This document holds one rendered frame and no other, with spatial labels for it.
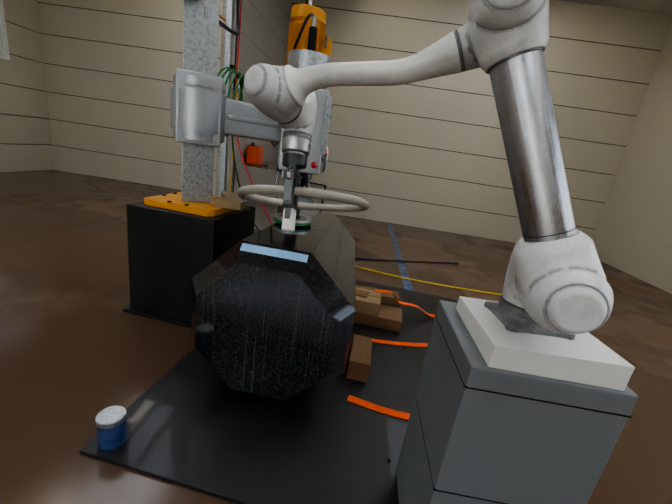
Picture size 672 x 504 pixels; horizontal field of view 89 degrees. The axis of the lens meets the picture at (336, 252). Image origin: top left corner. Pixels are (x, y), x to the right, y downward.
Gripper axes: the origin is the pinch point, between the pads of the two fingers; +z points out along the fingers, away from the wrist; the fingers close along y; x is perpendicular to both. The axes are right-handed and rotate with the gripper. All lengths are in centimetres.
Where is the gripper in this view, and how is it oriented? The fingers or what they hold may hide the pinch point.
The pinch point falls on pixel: (289, 220)
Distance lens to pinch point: 107.2
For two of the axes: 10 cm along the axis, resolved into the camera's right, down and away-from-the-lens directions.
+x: -9.9, -1.0, 0.7
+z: -1.0, 9.9, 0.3
